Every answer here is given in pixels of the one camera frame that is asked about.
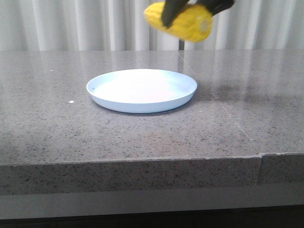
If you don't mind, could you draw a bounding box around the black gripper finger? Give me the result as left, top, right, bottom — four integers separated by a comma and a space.
161, 0, 189, 28
197, 0, 236, 16

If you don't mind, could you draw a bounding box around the yellow plastic corn cob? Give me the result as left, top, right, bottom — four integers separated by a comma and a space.
144, 2, 213, 42

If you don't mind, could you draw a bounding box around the light blue round plate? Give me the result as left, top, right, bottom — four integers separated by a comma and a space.
86, 69, 198, 114

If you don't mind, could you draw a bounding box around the white pleated curtain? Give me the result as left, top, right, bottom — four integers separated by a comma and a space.
0, 0, 304, 51

